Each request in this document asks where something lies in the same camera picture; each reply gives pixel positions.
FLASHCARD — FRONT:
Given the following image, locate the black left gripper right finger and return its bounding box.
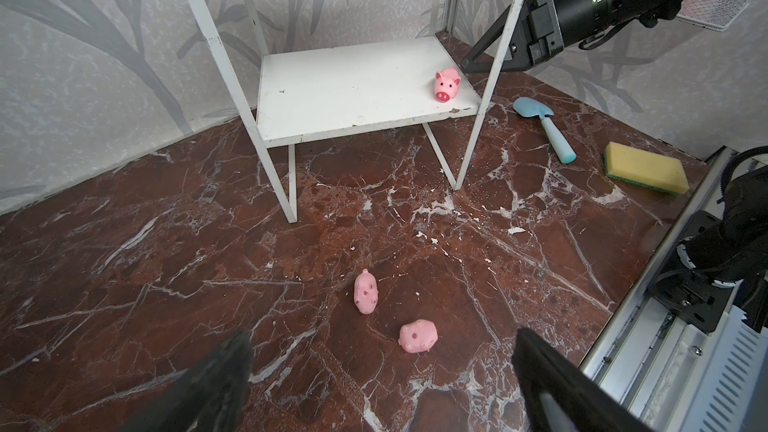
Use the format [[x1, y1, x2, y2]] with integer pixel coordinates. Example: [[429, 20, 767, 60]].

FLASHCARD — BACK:
[[511, 327, 649, 431]]

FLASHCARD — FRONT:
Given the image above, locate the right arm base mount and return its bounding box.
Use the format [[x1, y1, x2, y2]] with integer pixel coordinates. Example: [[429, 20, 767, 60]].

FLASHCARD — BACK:
[[648, 211, 767, 334]]

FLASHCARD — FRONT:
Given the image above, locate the yellow sponge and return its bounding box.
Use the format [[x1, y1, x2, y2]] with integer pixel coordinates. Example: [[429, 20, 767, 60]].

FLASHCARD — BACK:
[[604, 142, 689, 195]]

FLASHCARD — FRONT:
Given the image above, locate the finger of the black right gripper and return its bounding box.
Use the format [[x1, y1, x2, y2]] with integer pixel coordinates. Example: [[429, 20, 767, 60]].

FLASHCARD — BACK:
[[460, 0, 528, 74]]

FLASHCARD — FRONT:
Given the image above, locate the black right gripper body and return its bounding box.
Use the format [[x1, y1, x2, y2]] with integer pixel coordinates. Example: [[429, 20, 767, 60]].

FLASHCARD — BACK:
[[515, 0, 564, 71]]

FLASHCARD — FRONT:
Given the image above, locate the white two-tier shelf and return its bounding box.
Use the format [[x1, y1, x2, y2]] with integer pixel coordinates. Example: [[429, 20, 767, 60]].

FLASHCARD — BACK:
[[187, 0, 524, 223]]

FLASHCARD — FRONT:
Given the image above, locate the pink pig toy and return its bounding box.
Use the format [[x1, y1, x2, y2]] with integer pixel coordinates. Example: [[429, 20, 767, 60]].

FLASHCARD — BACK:
[[398, 319, 438, 354], [434, 67, 462, 103], [354, 269, 378, 315]]

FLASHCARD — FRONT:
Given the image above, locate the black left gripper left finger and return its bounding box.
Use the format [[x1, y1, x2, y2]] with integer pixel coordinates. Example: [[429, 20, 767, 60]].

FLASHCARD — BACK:
[[121, 330, 253, 431]]

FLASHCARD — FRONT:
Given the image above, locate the light blue toy shovel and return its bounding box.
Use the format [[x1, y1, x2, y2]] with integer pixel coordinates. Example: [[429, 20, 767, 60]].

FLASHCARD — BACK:
[[513, 97, 577, 164]]

